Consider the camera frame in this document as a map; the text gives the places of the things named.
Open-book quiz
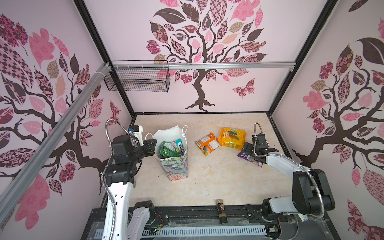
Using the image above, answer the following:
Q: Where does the purple snack bag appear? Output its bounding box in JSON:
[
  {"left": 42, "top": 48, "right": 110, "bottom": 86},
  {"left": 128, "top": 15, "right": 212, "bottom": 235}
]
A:
[{"left": 238, "top": 152, "right": 263, "bottom": 168}]

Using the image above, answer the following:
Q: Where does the green white snack bag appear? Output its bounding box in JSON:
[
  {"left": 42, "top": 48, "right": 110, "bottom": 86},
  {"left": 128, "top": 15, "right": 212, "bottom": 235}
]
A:
[{"left": 160, "top": 141, "right": 173, "bottom": 159}]

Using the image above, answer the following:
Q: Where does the teal snack bag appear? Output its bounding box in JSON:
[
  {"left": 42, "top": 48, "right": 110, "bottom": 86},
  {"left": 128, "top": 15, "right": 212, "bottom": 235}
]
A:
[{"left": 168, "top": 139, "right": 185, "bottom": 157}]

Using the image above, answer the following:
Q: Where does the floral paper bag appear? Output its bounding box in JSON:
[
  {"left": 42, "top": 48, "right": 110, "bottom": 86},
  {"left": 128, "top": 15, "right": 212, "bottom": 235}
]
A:
[{"left": 152, "top": 125, "right": 189, "bottom": 182}]

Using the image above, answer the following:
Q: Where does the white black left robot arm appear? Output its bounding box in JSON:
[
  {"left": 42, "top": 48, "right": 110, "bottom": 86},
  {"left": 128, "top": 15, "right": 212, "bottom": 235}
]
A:
[{"left": 101, "top": 134, "right": 157, "bottom": 240}]

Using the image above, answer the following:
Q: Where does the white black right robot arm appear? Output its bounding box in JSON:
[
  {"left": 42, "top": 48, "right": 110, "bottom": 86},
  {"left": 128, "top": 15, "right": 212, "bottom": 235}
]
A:
[{"left": 240, "top": 134, "right": 336, "bottom": 219}]

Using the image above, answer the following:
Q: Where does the yellow orange snack bag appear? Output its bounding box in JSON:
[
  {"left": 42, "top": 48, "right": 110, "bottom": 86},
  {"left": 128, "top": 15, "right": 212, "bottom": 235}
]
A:
[{"left": 219, "top": 128, "right": 247, "bottom": 150}]

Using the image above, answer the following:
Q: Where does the orange snack bag with label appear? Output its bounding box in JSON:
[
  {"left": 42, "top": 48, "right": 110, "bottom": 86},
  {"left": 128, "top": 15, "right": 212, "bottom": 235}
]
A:
[{"left": 195, "top": 133, "right": 221, "bottom": 156}]

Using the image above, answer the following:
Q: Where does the small brown black bottle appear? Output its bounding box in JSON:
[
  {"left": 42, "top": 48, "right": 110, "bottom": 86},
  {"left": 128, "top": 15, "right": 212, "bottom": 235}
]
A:
[{"left": 216, "top": 199, "right": 228, "bottom": 224}]

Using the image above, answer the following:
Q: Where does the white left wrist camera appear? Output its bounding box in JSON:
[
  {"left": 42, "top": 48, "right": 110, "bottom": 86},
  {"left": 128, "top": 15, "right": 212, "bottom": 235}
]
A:
[{"left": 128, "top": 125, "right": 144, "bottom": 146}]

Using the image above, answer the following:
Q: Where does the black wire basket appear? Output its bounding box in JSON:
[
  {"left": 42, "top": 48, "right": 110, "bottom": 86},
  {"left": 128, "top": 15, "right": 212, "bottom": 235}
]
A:
[{"left": 104, "top": 60, "right": 171, "bottom": 93}]

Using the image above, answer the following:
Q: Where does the aluminium rail back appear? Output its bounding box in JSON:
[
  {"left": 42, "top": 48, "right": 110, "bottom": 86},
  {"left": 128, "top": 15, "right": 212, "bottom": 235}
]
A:
[{"left": 112, "top": 62, "right": 296, "bottom": 70}]

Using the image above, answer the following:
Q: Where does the aluminium rail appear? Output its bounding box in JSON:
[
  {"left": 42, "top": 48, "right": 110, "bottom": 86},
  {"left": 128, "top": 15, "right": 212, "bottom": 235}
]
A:
[
  {"left": 1, "top": 63, "right": 111, "bottom": 224},
  {"left": 112, "top": 62, "right": 296, "bottom": 70}
]

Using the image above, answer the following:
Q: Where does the white slotted cable duct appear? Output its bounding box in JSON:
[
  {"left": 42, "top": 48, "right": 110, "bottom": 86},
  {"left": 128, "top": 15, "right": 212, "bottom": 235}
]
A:
[{"left": 142, "top": 226, "right": 267, "bottom": 239}]

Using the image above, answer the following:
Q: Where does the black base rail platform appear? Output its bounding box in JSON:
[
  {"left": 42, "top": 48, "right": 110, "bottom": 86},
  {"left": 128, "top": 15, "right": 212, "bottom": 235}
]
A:
[{"left": 80, "top": 203, "right": 341, "bottom": 240}]

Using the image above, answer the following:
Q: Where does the aluminium rail left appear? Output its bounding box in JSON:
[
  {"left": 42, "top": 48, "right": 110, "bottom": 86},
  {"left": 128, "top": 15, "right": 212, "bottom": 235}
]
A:
[{"left": 1, "top": 63, "right": 111, "bottom": 224}]

